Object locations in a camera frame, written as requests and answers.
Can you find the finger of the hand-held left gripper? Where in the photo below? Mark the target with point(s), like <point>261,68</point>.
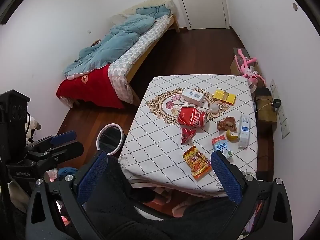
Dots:
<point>67,150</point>
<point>63,137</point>

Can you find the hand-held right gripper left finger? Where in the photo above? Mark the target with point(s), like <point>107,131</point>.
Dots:
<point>92,177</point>

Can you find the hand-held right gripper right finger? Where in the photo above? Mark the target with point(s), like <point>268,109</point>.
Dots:
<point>226,177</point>

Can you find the white round waste bin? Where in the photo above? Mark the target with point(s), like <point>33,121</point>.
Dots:
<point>101,136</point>

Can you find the banana peel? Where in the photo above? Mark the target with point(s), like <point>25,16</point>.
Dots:
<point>231,135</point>

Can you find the brown snack wrapper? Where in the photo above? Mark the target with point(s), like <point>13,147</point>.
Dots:
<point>226,124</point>

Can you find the crushed red soda can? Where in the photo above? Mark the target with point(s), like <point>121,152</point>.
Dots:
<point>191,116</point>

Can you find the blue cloth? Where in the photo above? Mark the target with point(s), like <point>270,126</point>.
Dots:
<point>67,171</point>

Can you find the small milk carton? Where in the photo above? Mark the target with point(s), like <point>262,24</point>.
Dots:
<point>222,147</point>

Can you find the orange snack packet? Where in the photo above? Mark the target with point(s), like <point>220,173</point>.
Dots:
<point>197,161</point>

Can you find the tall white blue box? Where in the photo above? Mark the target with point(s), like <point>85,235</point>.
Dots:
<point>244,131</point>

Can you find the pink slipper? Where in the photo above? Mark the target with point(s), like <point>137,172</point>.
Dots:
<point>181,208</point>

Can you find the small red wrapper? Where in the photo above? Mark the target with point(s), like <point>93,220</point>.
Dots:
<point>187,135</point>

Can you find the white patterned tablecloth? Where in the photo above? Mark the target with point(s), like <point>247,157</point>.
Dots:
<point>155,142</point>

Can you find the yellow packet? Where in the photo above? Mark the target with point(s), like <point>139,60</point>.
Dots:
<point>223,96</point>

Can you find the white cardboard box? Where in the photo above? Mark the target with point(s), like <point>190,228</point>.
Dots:
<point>192,96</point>

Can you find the black charger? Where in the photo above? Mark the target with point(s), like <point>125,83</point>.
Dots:
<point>276,103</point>

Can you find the checkered bed sheet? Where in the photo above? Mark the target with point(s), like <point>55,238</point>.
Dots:
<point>132,55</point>

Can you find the pink plush toy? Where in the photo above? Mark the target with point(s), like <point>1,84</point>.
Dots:
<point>247,67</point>

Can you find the brown cardboard box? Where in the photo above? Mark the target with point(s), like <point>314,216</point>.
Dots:
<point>236,65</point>

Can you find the white door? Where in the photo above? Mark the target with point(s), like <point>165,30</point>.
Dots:
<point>202,2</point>

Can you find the wall socket plate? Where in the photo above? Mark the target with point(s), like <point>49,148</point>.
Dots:
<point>273,88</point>
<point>284,123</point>

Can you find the wooden bed frame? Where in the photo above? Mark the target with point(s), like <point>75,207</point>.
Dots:
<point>142,57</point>

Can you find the round wall cover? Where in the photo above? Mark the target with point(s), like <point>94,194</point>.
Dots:
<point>295,6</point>

